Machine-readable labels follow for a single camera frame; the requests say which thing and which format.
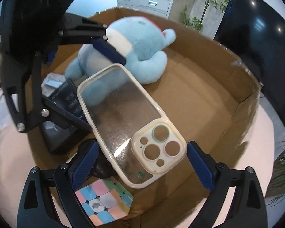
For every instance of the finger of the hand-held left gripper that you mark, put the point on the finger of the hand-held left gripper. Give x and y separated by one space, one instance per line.
109 51
68 120

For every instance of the light blue plush toy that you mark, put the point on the light blue plush toy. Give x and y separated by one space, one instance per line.
142 49

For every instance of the clear cream-rimmed phone case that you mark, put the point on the clear cream-rimmed phone case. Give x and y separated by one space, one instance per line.
139 155

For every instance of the small black product box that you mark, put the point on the small black product box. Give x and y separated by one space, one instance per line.
68 97

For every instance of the brown cardboard box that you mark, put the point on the brown cardboard box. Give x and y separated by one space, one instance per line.
192 95

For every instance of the thin-leaved bamboo plant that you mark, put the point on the thin-leaved bamboo plant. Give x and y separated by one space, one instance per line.
192 21

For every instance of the pastel puzzle cube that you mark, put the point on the pastel puzzle cube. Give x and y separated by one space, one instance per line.
102 201

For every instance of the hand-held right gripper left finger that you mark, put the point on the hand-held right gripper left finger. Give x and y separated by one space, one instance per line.
84 163

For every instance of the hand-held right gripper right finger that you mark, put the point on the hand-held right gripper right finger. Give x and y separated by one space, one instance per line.
201 166

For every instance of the black television screen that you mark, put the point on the black television screen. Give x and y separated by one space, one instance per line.
263 52

